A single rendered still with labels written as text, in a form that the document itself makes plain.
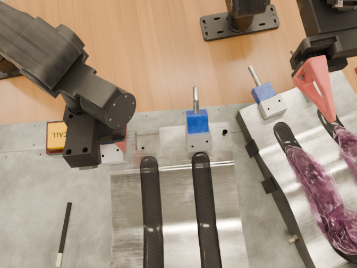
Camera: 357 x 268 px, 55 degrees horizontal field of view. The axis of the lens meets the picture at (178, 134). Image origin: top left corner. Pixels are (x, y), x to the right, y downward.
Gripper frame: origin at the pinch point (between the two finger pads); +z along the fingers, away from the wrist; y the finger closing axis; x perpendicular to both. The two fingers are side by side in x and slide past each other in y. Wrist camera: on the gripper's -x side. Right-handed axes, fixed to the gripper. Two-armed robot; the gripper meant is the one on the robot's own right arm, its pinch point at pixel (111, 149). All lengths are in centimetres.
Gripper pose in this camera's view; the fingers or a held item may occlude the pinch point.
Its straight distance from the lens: 68.8
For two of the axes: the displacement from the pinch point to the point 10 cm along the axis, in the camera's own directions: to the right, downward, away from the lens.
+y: 9.9, -1.2, -0.9
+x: -0.4, -7.9, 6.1
